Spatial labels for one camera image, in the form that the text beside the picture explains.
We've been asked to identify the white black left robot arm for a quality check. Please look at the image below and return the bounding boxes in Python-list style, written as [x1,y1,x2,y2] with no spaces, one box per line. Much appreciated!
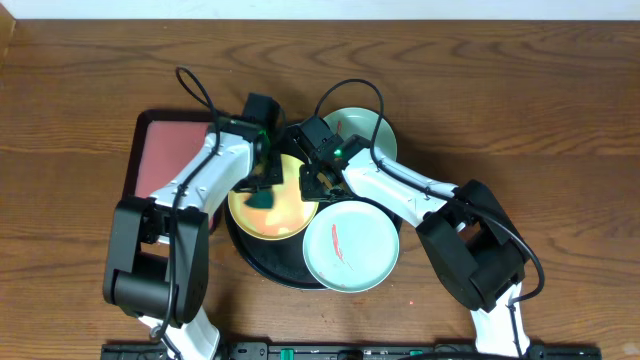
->
[103,130,271,359]

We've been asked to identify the black rectangular water tray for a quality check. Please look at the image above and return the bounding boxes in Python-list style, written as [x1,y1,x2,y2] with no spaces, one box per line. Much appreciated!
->
[122,109,211,198]

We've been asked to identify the green yellow sponge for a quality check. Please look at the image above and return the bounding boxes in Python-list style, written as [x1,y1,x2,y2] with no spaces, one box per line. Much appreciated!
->
[244,188,275,209]

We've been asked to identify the green plate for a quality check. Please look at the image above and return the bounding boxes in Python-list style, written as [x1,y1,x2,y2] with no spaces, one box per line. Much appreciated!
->
[323,107,398,160]

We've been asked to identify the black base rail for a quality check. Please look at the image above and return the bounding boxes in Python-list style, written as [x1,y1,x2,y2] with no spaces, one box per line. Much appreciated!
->
[100,342,602,360]

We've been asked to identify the light blue-green plate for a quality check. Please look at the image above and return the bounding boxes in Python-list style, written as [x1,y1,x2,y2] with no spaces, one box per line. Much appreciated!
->
[302,201,399,293]

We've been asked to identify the yellow plate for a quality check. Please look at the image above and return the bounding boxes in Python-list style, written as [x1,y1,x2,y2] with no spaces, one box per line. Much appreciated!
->
[228,154,319,241]

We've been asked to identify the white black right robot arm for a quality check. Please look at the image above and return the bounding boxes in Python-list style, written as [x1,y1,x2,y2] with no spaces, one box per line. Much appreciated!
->
[300,135,533,356]

